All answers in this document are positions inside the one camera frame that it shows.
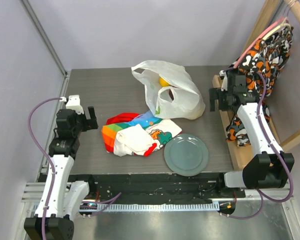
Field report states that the white plastic bag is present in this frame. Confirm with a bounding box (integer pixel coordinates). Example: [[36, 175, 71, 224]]
[[131, 60, 206, 120]]

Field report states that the colourful rainbow cartoon cloth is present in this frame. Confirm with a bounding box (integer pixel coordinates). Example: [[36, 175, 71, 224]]
[[101, 110, 182, 157]]

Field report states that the grey-blue round plate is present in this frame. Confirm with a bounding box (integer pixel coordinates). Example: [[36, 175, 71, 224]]
[[164, 133, 209, 177]]

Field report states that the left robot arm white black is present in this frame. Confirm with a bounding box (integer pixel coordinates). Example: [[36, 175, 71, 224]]
[[24, 106, 98, 240]]

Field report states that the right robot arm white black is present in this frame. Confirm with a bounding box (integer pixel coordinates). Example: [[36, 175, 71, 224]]
[[209, 68, 295, 198]]

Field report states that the red fake apple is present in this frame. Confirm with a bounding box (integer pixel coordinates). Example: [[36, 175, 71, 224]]
[[168, 89, 175, 101]]

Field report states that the yellow fake lemon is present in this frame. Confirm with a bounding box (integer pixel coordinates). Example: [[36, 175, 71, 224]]
[[159, 77, 170, 88]]

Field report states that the orange black patterned garment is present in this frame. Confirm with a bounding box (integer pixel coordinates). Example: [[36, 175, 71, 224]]
[[225, 24, 295, 148]]

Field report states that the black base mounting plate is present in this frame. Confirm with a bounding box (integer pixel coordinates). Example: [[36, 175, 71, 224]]
[[68, 172, 246, 205]]

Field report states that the cream clothes hanger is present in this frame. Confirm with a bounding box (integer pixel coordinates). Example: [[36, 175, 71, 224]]
[[262, 22, 292, 41]]

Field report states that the pink clothes hanger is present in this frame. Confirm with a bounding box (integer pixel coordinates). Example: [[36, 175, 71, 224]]
[[233, 16, 289, 69]]

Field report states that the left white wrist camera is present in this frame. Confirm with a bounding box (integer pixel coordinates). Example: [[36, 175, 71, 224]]
[[59, 94, 85, 115]]

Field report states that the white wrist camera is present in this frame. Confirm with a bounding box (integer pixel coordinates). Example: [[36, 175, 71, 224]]
[[219, 70, 228, 91], [59, 94, 85, 115]]

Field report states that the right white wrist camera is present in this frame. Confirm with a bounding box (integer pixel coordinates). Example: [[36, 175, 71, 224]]
[[219, 70, 228, 91]]

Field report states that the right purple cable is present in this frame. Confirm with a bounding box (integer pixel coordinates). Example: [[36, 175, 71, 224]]
[[218, 72, 295, 220]]

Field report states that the white slotted cable duct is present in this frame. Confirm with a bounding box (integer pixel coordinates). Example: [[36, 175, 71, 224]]
[[32, 202, 220, 212]]

